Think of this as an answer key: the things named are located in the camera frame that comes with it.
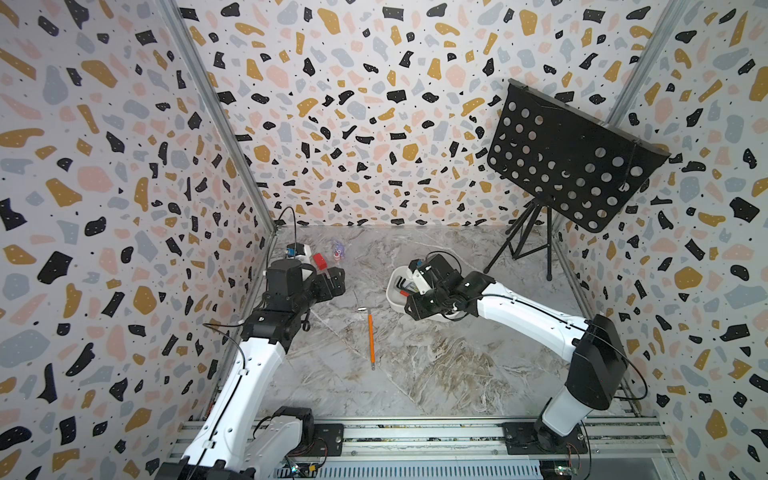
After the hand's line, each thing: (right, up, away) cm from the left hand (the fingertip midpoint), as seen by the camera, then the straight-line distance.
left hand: (331, 274), depth 76 cm
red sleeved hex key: (+19, -8, +23) cm, 31 cm away
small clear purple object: (-5, +6, +33) cm, 35 cm away
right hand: (+20, -10, +6) cm, 23 cm away
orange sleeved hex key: (+8, -22, +16) cm, 28 cm away
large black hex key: (+19, -7, +24) cm, 31 cm away
